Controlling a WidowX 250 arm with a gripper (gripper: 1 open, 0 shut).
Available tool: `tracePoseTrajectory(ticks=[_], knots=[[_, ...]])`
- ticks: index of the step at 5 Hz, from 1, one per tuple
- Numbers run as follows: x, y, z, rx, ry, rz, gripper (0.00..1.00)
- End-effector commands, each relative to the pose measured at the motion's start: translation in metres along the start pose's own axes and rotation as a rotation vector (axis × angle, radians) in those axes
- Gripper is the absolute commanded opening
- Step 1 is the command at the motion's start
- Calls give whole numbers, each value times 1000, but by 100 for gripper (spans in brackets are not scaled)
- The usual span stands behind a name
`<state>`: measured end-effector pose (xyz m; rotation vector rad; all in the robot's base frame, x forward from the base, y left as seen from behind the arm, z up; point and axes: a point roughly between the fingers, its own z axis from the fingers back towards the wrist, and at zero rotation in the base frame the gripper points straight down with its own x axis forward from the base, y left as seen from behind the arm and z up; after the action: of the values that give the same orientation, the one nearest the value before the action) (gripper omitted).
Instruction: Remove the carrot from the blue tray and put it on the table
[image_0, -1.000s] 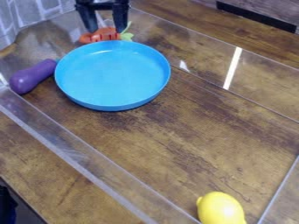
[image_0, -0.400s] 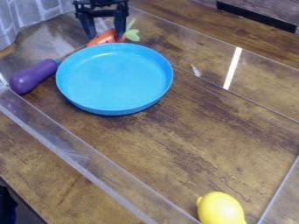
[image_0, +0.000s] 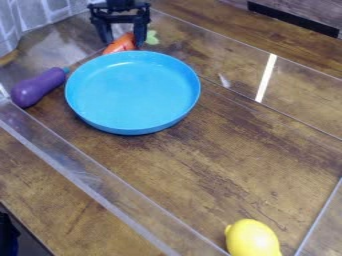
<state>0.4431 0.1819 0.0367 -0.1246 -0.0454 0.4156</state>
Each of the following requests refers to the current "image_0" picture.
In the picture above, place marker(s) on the purple toy eggplant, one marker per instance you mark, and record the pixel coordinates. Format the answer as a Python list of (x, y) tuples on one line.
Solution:
[(30, 90)]

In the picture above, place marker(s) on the blue round plastic tray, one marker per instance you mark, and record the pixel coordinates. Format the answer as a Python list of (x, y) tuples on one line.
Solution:
[(134, 92)]

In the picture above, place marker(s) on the yellow toy lemon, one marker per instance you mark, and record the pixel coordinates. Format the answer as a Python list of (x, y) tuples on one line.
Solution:
[(251, 238)]

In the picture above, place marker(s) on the black baseboard strip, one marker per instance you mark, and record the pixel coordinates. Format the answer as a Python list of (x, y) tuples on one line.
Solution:
[(293, 19)]

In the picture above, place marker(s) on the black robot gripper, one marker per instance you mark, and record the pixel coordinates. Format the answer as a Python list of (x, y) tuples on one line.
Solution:
[(121, 11)]

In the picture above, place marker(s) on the clear acrylic barrier panel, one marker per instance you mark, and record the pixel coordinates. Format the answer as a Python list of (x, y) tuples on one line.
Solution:
[(239, 160)]

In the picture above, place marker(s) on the orange toy carrot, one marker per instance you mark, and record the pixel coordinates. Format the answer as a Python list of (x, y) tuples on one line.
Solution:
[(126, 42)]

